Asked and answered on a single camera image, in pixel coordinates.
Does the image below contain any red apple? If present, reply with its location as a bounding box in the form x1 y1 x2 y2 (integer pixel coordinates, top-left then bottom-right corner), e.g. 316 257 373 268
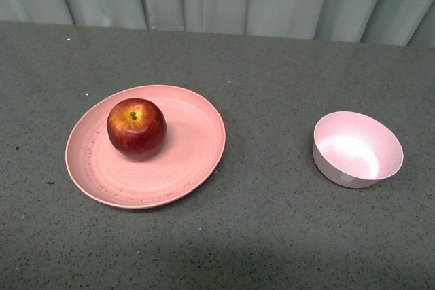
107 98 167 158

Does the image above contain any light pink bowl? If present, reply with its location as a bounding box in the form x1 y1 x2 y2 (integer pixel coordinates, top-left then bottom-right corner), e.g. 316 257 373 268
313 111 404 189

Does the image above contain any pink round plate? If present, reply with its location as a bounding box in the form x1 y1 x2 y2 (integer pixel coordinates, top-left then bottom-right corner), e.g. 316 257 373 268
65 85 226 209

